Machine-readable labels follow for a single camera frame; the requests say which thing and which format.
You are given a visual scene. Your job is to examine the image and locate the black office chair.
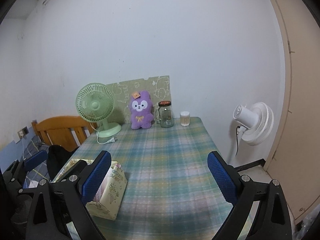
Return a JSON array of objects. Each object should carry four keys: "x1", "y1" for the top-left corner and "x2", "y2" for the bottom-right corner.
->
[{"x1": 47, "y1": 145, "x2": 78, "y2": 181}]

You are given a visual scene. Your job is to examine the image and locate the yellow cartoon storage box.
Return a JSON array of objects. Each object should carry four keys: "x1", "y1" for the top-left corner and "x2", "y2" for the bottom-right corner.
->
[{"x1": 52, "y1": 158, "x2": 129, "y2": 221}]

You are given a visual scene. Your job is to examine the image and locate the beige door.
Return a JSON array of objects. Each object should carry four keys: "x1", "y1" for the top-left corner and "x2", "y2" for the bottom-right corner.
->
[{"x1": 264, "y1": 0, "x2": 319, "y2": 224}]

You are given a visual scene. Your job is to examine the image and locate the green desk fan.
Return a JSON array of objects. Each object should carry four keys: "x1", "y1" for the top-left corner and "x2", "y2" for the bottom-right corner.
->
[{"x1": 75, "y1": 83, "x2": 121, "y2": 145}]

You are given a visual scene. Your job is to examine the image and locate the white standing fan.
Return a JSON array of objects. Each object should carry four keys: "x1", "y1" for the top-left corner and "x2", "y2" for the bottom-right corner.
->
[{"x1": 233, "y1": 102, "x2": 274, "y2": 156}]

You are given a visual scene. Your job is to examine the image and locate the plaid tablecloth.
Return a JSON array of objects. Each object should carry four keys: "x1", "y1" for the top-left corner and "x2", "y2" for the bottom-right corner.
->
[{"x1": 73, "y1": 117, "x2": 232, "y2": 239}]

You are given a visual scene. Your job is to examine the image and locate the purple plush bear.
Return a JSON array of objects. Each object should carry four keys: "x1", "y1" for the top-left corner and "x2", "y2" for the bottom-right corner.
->
[{"x1": 129, "y1": 90, "x2": 154, "y2": 129}]

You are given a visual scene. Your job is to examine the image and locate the cotton swab container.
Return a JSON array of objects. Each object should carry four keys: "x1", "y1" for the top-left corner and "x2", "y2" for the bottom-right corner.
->
[{"x1": 180, "y1": 111, "x2": 190, "y2": 127}]

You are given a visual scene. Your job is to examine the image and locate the glass mason jar mug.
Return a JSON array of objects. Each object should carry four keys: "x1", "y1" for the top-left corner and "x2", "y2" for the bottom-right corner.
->
[{"x1": 157, "y1": 100, "x2": 174, "y2": 128}]

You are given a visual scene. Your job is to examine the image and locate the green patterned board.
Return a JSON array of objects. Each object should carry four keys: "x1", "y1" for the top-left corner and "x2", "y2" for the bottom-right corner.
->
[{"x1": 106, "y1": 75, "x2": 171, "y2": 125}]

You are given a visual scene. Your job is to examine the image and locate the wall power socket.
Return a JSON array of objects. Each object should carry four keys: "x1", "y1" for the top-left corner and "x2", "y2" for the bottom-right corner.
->
[{"x1": 17, "y1": 126, "x2": 29, "y2": 139}]

